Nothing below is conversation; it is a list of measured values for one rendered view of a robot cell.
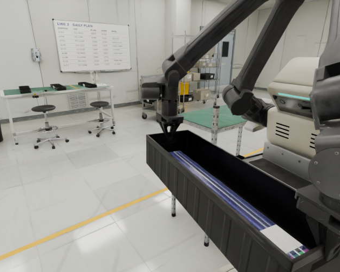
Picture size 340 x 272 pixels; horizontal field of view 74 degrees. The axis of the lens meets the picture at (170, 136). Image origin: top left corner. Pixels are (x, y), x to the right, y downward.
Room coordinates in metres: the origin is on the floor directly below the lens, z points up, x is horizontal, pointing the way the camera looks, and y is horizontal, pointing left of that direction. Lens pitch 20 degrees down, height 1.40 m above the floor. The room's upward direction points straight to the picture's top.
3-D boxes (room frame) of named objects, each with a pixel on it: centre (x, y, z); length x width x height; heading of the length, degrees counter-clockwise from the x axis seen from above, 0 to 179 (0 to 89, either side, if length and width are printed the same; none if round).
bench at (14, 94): (4.18, 2.03, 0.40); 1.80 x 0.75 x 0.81; 127
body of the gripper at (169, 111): (0.77, 0.00, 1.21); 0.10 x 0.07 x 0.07; 26
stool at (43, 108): (3.40, 1.94, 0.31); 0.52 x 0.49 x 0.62; 127
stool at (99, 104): (4.00, 1.26, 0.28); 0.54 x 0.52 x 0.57; 60
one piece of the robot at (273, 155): (0.65, -0.38, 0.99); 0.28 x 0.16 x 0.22; 26
